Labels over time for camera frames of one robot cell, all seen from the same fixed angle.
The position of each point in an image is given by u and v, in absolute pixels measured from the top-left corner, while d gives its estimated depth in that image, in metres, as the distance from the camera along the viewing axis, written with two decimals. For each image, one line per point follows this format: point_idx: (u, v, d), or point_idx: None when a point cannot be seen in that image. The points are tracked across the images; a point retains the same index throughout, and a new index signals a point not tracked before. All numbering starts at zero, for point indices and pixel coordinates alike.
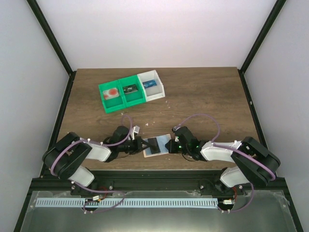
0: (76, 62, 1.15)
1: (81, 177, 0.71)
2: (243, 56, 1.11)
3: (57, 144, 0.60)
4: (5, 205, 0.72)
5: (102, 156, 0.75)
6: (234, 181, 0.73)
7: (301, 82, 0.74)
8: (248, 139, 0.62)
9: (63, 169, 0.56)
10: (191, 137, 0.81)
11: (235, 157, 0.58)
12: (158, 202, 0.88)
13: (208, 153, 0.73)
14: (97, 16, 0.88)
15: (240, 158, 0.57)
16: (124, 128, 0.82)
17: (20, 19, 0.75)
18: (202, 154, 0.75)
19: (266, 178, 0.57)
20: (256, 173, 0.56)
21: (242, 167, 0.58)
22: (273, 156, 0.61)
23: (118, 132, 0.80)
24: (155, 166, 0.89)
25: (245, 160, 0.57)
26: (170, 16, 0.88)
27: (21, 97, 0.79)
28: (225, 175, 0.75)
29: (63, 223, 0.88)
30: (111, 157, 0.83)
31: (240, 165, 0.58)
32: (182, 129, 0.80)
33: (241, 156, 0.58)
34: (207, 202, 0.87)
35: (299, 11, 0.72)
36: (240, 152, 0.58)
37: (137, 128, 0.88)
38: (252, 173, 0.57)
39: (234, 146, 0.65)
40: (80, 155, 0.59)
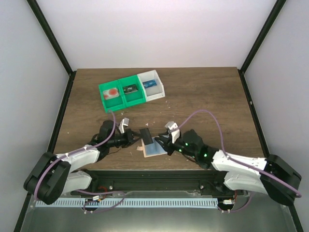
0: (76, 62, 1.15)
1: (77, 184, 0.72)
2: (243, 56, 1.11)
3: (34, 171, 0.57)
4: (5, 204, 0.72)
5: (91, 159, 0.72)
6: (238, 186, 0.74)
7: (301, 82, 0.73)
8: (273, 158, 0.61)
9: (48, 192, 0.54)
10: (200, 144, 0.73)
11: (263, 179, 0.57)
12: (158, 202, 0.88)
13: (222, 166, 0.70)
14: (97, 16, 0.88)
15: (269, 180, 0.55)
16: (109, 122, 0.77)
17: (21, 19, 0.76)
18: (214, 166, 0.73)
19: (296, 197, 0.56)
20: (285, 195, 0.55)
21: (270, 188, 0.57)
22: (295, 173, 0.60)
23: (104, 127, 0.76)
24: (155, 166, 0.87)
25: (274, 182, 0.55)
26: (169, 16, 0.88)
27: (21, 97, 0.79)
28: (230, 180, 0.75)
29: (64, 222, 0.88)
30: (102, 153, 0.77)
31: (268, 186, 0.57)
32: (193, 137, 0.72)
33: (269, 178, 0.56)
34: (207, 202, 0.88)
35: (298, 11, 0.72)
36: (268, 173, 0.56)
37: (127, 120, 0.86)
38: (281, 195, 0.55)
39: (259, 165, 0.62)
40: (60, 173, 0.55)
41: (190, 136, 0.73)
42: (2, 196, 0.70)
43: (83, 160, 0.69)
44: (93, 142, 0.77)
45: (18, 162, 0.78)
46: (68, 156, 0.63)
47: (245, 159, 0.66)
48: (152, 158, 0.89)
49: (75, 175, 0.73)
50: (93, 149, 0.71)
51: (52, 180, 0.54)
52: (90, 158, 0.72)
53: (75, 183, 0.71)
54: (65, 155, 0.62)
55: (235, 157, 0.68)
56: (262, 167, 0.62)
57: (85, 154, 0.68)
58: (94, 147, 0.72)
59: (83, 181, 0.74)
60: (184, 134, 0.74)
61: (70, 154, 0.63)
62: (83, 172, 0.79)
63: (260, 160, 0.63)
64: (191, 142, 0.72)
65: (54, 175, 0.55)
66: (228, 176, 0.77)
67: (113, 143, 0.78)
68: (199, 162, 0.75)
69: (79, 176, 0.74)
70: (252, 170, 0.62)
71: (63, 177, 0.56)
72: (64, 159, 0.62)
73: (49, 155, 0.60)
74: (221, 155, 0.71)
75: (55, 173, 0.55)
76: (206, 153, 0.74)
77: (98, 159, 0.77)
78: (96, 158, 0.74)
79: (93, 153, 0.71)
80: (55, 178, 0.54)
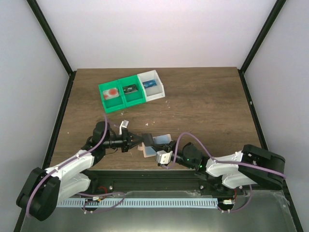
0: (76, 62, 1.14)
1: (75, 188, 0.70)
2: (243, 56, 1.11)
3: (23, 189, 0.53)
4: (5, 204, 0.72)
5: (86, 165, 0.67)
6: (237, 183, 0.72)
7: (301, 82, 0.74)
8: (247, 148, 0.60)
9: (39, 210, 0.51)
10: (201, 158, 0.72)
11: (243, 170, 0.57)
12: (158, 202, 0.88)
13: (216, 171, 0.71)
14: (97, 16, 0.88)
15: (247, 169, 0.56)
16: (101, 124, 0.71)
17: (20, 19, 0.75)
18: (212, 174, 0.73)
19: (281, 180, 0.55)
20: (267, 179, 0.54)
21: (252, 177, 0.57)
22: (277, 155, 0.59)
23: (97, 130, 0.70)
24: (155, 166, 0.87)
25: (252, 169, 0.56)
26: (170, 17, 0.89)
27: (21, 97, 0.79)
28: (227, 179, 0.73)
29: (64, 222, 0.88)
30: (98, 157, 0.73)
31: (250, 176, 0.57)
32: (195, 152, 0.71)
33: (246, 167, 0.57)
34: (207, 202, 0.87)
35: (298, 11, 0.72)
36: (243, 163, 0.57)
37: (125, 123, 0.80)
38: (263, 180, 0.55)
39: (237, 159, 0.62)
40: (50, 189, 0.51)
41: (190, 151, 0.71)
42: (2, 196, 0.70)
43: (77, 168, 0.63)
44: (84, 146, 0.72)
45: (17, 161, 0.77)
46: (59, 169, 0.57)
47: (228, 156, 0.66)
48: (152, 158, 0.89)
49: (72, 181, 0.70)
50: (88, 155, 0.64)
51: (44, 195, 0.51)
52: (84, 165, 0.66)
53: (72, 188, 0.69)
54: (55, 169, 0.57)
55: (221, 158, 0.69)
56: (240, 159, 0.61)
57: (78, 162, 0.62)
58: (88, 153, 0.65)
59: (81, 184, 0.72)
60: (185, 151, 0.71)
61: (61, 167, 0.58)
62: (82, 173, 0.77)
63: (238, 152, 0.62)
64: (193, 157, 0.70)
65: (45, 190, 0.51)
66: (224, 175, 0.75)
67: (108, 144, 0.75)
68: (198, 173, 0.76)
69: (77, 180, 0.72)
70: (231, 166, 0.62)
71: (55, 191, 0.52)
72: (54, 173, 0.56)
73: (38, 170, 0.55)
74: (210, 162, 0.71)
75: (45, 188, 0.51)
76: (202, 165, 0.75)
77: (94, 163, 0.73)
78: (91, 164, 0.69)
79: (88, 160, 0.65)
80: (46, 194, 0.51)
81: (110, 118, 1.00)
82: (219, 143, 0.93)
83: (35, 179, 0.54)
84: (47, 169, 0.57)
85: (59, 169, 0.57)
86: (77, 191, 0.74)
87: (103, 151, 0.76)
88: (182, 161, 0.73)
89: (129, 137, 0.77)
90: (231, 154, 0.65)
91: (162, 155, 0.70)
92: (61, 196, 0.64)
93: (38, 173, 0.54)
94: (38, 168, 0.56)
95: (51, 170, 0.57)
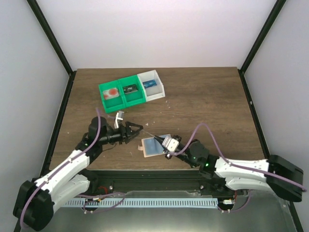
0: (76, 61, 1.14)
1: (73, 193, 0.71)
2: (243, 56, 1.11)
3: (16, 203, 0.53)
4: (5, 204, 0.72)
5: (78, 169, 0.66)
6: (241, 186, 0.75)
7: (301, 81, 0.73)
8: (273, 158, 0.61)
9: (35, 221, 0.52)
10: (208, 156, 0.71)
11: (270, 181, 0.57)
12: (158, 202, 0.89)
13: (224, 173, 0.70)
14: (97, 16, 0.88)
15: (275, 181, 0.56)
16: (96, 120, 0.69)
17: (20, 19, 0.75)
18: (217, 174, 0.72)
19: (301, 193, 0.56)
20: (292, 192, 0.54)
21: (277, 189, 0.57)
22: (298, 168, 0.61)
23: (92, 126, 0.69)
24: (155, 166, 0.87)
25: (279, 181, 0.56)
26: (170, 17, 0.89)
27: (21, 97, 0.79)
28: (232, 181, 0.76)
29: (64, 222, 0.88)
30: (94, 154, 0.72)
31: (276, 188, 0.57)
32: (203, 151, 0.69)
33: (274, 179, 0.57)
34: (207, 202, 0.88)
35: (298, 10, 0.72)
36: (272, 174, 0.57)
37: (121, 114, 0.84)
38: (287, 193, 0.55)
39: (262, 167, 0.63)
40: (44, 199, 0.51)
41: (198, 149, 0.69)
42: (2, 196, 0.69)
43: (71, 173, 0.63)
44: (80, 144, 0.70)
45: (17, 161, 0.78)
46: (48, 181, 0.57)
47: (248, 162, 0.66)
48: (152, 158, 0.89)
49: (71, 184, 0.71)
50: (80, 158, 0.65)
51: (39, 206, 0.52)
52: (79, 167, 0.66)
53: (70, 193, 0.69)
54: (45, 181, 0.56)
55: (237, 163, 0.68)
56: (265, 168, 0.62)
57: (69, 169, 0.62)
58: (82, 155, 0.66)
59: (80, 187, 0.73)
60: (193, 148, 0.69)
61: (50, 178, 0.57)
62: (80, 174, 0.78)
63: (262, 162, 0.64)
64: (200, 156, 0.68)
65: (39, 201, 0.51)
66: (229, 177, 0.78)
67: (106, 139, 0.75)
68: (203, 172, 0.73)
69: (75, 183, 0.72)
70: (257, 174, 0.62)
71: (49, 201, 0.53)
72: (45, 186, 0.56)
73: (29, 183, 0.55)
74: (222, 163, 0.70)
75: (39, 199, 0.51)
76: (208, 164, 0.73)
77: (91, 160, 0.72)
78: (88, 162, 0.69)
79: (81, 162, 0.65)
80: (42, 205, 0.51)
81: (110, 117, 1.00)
82: (219, 143, 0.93)
83: (25, 191, 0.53)
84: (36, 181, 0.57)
85: (49, 180, 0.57)
86: (79, 192, 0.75)
87: (99, 148, 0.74)
88: (186, 158, 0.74)
89: (128, 129, 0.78)
90: (252, 160, 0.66)
91: (173, 139, 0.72)
92: (60, 202, 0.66)
93: (28, 186, 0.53)
94: (28, 181, 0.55)
95: (41, 182, 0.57)
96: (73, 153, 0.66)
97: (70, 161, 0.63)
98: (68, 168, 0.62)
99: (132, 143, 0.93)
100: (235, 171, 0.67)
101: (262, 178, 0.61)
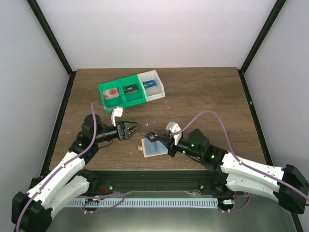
0: (76, 61, 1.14)
1: (71, 196, 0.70)
2: (243, 56, 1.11)
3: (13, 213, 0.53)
4: (5, 205, 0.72)
5: (72, 174, 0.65)
6: (242, 187, 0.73)
7: (301, 82, 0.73)
8: (292, 167, 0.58)
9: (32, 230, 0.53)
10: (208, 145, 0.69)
11: (282, 191, 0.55)
12: (158, 202, 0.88)
13: (231, 170, 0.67)
14: (97, 16, 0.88)
15: (288, 192, 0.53)
16: (90, 118, 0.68)
17: (21, 19, 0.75)
18: (221, 169, 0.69)
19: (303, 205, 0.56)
20: (299, 204, 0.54)
21: (287, 200, 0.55)
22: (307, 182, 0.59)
23: (85, 124, 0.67)
24: (155, 166, 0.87)
25: (292, 193, 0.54)
26: (170, 17, 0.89)
27: (21, 97, 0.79)
28: (233, 182, 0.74)
29: (64, 222, 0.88)
30: (90, 154, 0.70)
31: (286, 198, 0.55)
32: (201, 137, 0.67)
33: (287, 189, 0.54)
34: (207, 202, 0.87)
35: (298, 11, 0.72)
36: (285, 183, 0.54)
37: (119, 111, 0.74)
38: (294, 204, 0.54)
39: (277, 175, 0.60)
40: (36, 211, 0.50)
41: (196, 136, 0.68)
42: (2, 196, 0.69)
43: (64, 179, 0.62)
44: (75, 143, 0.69)
45: (17, 161, 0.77)
46: (40, 190, 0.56)
47: (261, 166, 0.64)
48: (153, 158, 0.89)
49: (69, 187, 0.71)
50: (73, 162, 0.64)
51: (33, 217, 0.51)
52: (74, 171, 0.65)
53: (68, 197, 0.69)
54: (37, 191, 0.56)
55: (247, 163, 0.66)
56: (279, 176, 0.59)
57: (61, 177, 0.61)
58: (76, 159, 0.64)
59: (79, 189, 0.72)
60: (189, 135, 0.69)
61: (42, 188, 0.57)
62: (80, 176, 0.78)
63: (278, 169, 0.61)
64: (198, 143, 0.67)
65: (32, 212, 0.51)
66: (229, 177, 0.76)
67: (103, 137, 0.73)
68: (205, 163, 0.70)
69: (74, 186, 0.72)
70: (269, 180, 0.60)
71: (44, 210, 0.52)
72: (37, 196, 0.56)
73: (21, 194, 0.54)
74: (231, 159, 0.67)
75: (32, 210, 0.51)
76: (214, 155, 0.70)
77: (86, 160, 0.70)
78: (83, 164, 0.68)
79: (75, 166, 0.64)
80: (35, 215, 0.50)
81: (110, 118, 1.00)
82: (219, 143, 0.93)
83: (18, 203, 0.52)
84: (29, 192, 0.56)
85: (41, 190, 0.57)
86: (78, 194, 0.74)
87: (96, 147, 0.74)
88: (188, 150, 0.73)
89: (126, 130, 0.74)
90: (267, 165, 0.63)
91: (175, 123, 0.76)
92: (60, 207, 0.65)
93: (21, 198, 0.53)
94: (21, 192, 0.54)
95: (34, 193, 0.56)
96: (67, 156, 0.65)
97: (63, 166, 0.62)
98: (61, 175, 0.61)
99: (132, 143, 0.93)
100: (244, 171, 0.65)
101: (274, 185, 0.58)
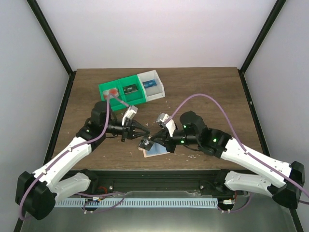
0: (76, 61, 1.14)
1: (74, 189, 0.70)
2: (243, 56, 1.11)
3: (18, 193, 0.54)
4: (5, 204, 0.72)
5: (78, 159, 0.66)
6: (239, 186, 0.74)
7: (301, 81, 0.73)
8: (299, 165, 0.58)
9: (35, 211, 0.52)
10: (204, 127, 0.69)
11: (288, 189, 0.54)
12: (158, 202, 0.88)
13: (233, 158, 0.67)
14: (97, 16, 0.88)
15: (294, 190, 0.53)
16: (101, 104, 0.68)
17: (20, 19, 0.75)
18: (223, 156, 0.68)
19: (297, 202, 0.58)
20: (297, 202, 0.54)
21: (289, 198, 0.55)
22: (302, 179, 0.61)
23: (95, 110, 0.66)
24: (155, 166, 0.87)
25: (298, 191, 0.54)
26: (170, 16, 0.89)
27: (21, 96, 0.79)
28: (231, 181, 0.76)
29: (64, 222, 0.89)
30: (97, 141, 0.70)
31: (289, 196, 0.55)
32: (193, 118, 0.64)
33: (293, 188, 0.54)
34: (207, 202, 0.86)
35: (298, 11, 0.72)
36: (293, 181, 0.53)
37: (134, 109, 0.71)
38: (293, 201, 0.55)
39: (282, 171, 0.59)
40: (41, 191, 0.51)
41: (189, 117, 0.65)
42: (3, 195, 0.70)
43: (71, 163, 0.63)
44: (83, 127, 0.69)
45: (17, 161, 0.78)
46: (46, 171, 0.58)
47: (264, 158, 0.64)
48: (152, 158, 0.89)
49: (73, 180, 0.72)
50: (80, 146, 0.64)
51: (37, 197, 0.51)
52: (79, 156, 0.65)
53: (71, 188, 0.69)
54: (43, 172, 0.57)
55: (253, 153, 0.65)
56: (287, 173, 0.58)
57: (67, 161, 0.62)
58: (83, 144, 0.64)
59: (81, 185, 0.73)
60: (182, 117, 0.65)
61: (48, 169, 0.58)
62: (82, 173, 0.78)
63: (285, 166, 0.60)
64: (190, 124, 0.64)
65: (37, 192, 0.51)
66: (228, 176, 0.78)
67: (108, 129, 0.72)
68: (204, 147, 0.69)
69: (77, 180, 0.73)
70: (275, 175, 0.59)
71: (48, 192, 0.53)
72: (42, 177, 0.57)
73: (27, 174, 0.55)
74: (236, 147, 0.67)
75: (37, 191, 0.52)
76: (216, 139, 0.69)
77: (93, 147, 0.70)
78: (90, 150, 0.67)
79: (81, 151, 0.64)
80: (40, 195, 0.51)
81: (119, 114, 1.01)
82: None
83: (24, 182, 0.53)
84: (35, 173, 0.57)
85: (47, 171, 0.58)
86: (79, 190, 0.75)
87: (104, 136, 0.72)
88: (185, 138, 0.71)
89: (131, 132, 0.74)
90: (273, 159, 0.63)
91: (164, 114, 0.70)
92: (62, 195, 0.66)
93: (26, 178, 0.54)
94: (28, 172, 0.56)
95: (39, 173, 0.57)
96: (74, 140, 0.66)
97: (70, 151, 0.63)
98: (67, 158, 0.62)
99: (132, 143, 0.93)
100: (249, 162, 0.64)
101: (280, 181, 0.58)
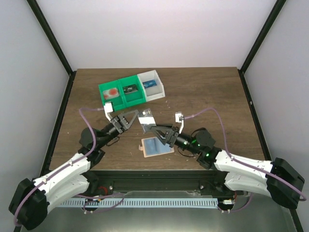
0: (76, 61, 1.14)
1: (69, 194, 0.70)
2: (243, 56, 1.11)
3: (14, 199, 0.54)
4: (5, 204, 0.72)
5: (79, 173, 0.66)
6: (240, 187, 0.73)
7: (301, 81, 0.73)
8: (280, 161, 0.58)
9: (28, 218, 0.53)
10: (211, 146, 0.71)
11: (271, 183, 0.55)
12: (158, 202, 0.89)
13: (224, 167, 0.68)
14: (96, 16, 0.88)
15: (275, 183, 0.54)
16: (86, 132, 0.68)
17: (20, 19, 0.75)
18: (216, 167, 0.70)
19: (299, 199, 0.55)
20: (289, 197, 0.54)
21: (278, 193, 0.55)
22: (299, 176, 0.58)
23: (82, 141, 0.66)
24: (155, 166, 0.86)
25: (281, 185, 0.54)
26: (170, 17, 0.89)
27: (21, 96, 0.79)
28: (231, 181, 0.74)
29: (65, 222, 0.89)
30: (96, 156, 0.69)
31: (276, 191, 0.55)
32: (209, 140, 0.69)
33: (275, 182, 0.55)
34: (207, 202, 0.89)
35: (298, 10, 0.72)
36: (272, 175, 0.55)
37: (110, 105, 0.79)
38: (286, 198, 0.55)
39: (265, 169, 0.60)
40: (38, 200, 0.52)
41: (205, 137, 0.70)
42: (3, 196, 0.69)
43: (70, 176, 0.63)
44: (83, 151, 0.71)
45: (17, 161, 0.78)
46: (46, 181, 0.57)
47: (249, 161, 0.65)
48: (152, 158, 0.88)
49: (69, 185, 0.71)
50: (81, 162, 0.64)
51: (34, 206, 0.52)
52: (79, 171, 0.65)
53: (67, 195, 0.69)
54: (43, 181, 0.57)
55: (239, 158, 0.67)
56: (268, 169, 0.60)
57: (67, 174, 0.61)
58: (83, 159, 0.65)
59: (76, 189, 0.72)
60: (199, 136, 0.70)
61: (49, 179, 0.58)
62: (82, 175, 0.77)
63: (267, 163, 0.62)
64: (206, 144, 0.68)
65: (35, 201, 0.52)
66: (229, 176, 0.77)
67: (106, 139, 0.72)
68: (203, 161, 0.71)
69: (73, 185, 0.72)
70: (258, 173, 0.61)
71: (45, 201, 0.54)
72: (42, 186, 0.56)
73: (27, 181, 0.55)
74: (224, 156, 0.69)
75: (35, 199, 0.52)
76: (209, 153, 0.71)
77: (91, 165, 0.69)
78: (88, 166, 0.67)
79: (82, 166, 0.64)
80: (37, 205, 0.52)
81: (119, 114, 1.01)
82: (219, 143, 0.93)
83: (22, 189, 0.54)
84: (35, 181, 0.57)
85: (47, 181, 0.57)
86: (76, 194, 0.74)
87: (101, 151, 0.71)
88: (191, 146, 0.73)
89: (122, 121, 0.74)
90: (257, 160, 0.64)
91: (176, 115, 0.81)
92: (57, 202, 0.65)
93: (26, 185, 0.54)
94: (28, 179, 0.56)
95: (39, 182, 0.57)
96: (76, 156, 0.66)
97: (70, 165, 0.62)
98: (67, 171, 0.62)
99: (132, 143, 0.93)
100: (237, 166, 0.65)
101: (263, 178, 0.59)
